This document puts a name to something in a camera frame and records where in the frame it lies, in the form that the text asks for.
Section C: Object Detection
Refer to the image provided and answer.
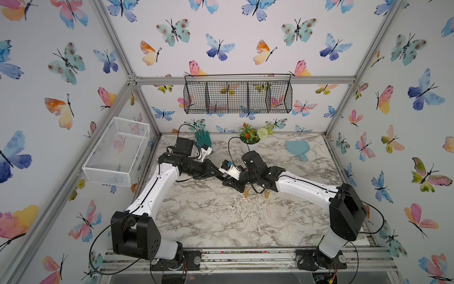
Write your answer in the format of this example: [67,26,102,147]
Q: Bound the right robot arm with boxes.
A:
[219,151,367,272]

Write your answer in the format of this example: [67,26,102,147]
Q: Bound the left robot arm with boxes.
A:
[111,138,222,269]

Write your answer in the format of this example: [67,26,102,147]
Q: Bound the green rubber glove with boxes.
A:
[195,129,212,148]

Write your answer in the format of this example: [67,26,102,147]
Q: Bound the white potted artificial plant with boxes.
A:
[239,123,274,151]

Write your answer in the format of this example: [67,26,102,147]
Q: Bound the light blue hand mirror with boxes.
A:
[286,140,310,162]

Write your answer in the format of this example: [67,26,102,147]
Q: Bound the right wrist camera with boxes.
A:
[219,160,244,181]

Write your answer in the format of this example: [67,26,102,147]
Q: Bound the white mesh wall basket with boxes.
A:
[82,117,150,187]

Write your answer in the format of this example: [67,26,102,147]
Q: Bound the black wire wall basket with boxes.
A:
[180,73,293,115]

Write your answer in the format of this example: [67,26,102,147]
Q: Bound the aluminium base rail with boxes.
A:
[101,246,398,273]

